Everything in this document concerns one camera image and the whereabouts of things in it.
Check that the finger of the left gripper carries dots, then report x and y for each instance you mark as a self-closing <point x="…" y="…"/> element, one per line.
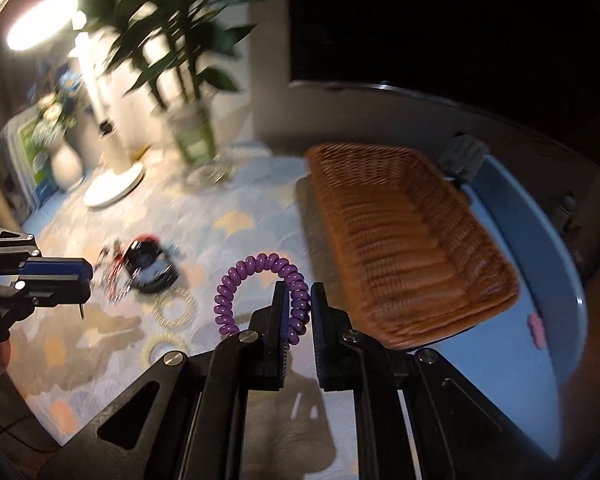
<point x="49" y="291"/>
<point x="57" y="266"/>

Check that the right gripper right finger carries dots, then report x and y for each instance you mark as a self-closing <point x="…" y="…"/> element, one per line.
<point x="339" y="367"/>

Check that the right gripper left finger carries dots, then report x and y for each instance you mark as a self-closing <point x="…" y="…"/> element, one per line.
<point x="253" y="360"/>

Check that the red and silver jewelry pile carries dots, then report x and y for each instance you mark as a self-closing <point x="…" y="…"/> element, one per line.
<point x="109" y="272"/>

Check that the white ribbed flower vase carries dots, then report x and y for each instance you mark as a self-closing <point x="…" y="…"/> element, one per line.
<point x="66" y="165"/>

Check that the black hair accessory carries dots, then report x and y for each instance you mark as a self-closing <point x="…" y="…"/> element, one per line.
<point x="150" y="267"/>

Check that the green and white booklet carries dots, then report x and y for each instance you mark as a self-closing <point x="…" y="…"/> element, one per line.
<point x="28" y="162"/>

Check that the patterned fan-motif table mat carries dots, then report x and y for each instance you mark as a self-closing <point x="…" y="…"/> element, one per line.
<point x="69" y="364"/>

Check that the brown wicker basket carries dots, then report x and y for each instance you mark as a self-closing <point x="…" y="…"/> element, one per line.
<point x="415" y="264"/>

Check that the blue and white flowers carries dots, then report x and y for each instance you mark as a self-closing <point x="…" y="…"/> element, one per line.
<point x="58" y="107"/>

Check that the pink small object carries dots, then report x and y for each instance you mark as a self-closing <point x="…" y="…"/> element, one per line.
<point x="537" y="329"/>

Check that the glass vase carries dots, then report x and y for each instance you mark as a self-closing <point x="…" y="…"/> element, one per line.
<point x="191" y="128"/>

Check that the white desk lamp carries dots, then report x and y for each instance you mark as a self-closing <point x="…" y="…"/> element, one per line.
<point x="43" y="22"/>

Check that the white plastic clip stand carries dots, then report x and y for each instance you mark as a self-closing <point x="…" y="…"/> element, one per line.
<point x="462" y="158"/>

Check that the green bamboo plant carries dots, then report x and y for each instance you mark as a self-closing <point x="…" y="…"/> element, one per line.
<point x="160" y="35"/>

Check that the black television screen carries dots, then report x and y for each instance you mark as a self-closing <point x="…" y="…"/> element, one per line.
<point x="532" y="64"/>

